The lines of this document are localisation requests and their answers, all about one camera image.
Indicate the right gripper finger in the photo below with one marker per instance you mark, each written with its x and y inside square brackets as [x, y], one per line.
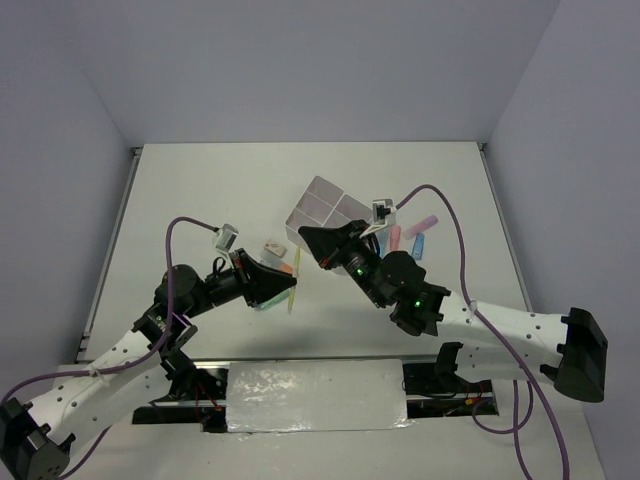
[331, 248]
[361, 228]

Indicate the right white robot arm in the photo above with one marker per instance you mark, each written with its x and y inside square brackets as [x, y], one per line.
[479, 340]

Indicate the blue usb-like highlighter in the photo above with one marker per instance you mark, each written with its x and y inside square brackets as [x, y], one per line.
[418, 246]

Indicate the purple highlighter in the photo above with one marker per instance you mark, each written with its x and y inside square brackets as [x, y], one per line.
[420, 227]

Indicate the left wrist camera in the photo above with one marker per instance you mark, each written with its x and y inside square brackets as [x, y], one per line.
[225, 239]

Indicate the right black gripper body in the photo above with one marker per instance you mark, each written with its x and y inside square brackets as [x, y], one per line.
[359, 262]

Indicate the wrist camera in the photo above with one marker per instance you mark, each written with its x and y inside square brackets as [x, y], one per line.
[383, 213]
[225, 239]

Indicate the white eraser with sleeve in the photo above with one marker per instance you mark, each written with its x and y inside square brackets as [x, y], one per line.
[275, 248]

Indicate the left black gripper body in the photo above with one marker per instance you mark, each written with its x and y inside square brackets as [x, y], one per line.
[223, 285]

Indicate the light blue highlighter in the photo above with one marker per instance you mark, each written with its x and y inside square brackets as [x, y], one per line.
[383, 240]

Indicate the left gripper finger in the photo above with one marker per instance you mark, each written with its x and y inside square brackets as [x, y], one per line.
[252, 273]
[257, 295]

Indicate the orange highlighter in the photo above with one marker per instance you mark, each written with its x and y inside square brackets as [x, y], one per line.
[273, 261]

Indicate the pink highlighter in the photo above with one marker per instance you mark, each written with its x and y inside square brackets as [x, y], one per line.
[395, 237]

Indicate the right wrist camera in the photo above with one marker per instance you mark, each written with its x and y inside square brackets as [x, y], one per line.
[383, 213]

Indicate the green highlighter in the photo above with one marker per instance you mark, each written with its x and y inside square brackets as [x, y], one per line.
[270, 303]

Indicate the white compartment organizer box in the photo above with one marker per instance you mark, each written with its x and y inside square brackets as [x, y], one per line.
[323, 204]

